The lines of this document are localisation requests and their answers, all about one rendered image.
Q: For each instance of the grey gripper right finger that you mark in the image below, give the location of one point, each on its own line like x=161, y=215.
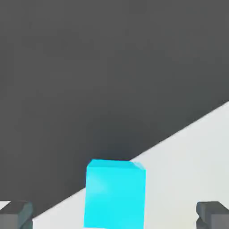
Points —
x=212, y=216

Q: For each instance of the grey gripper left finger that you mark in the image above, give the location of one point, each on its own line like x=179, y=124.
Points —
x=16, y=216

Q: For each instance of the small cyan cube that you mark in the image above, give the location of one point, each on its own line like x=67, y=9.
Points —
x=114, y=195

